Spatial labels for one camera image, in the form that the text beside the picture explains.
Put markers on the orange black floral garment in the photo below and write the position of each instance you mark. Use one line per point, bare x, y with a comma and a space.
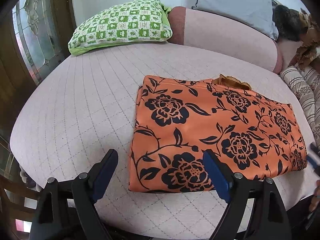
177, 120

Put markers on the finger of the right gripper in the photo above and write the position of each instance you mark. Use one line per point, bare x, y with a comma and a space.
313, 163
315, 149

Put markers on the grey blue pillow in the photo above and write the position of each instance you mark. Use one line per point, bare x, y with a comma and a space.
257, 14

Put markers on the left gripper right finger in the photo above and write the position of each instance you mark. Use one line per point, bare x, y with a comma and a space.
268, 218

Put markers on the pink bolster cushion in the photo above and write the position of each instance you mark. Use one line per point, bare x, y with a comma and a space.
223, 35

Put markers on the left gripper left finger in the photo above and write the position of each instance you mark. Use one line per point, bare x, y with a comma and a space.
66, 209

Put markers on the striped beige folded quilt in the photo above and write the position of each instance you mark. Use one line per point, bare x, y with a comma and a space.
304, 83

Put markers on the wooden glass panel door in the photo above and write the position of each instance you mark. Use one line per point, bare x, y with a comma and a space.
34, 37

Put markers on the brown fur trimmed garment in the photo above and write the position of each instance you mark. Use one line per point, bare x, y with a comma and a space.
298, 38

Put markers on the green white patterned pillow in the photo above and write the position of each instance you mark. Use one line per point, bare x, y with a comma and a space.
131, 22

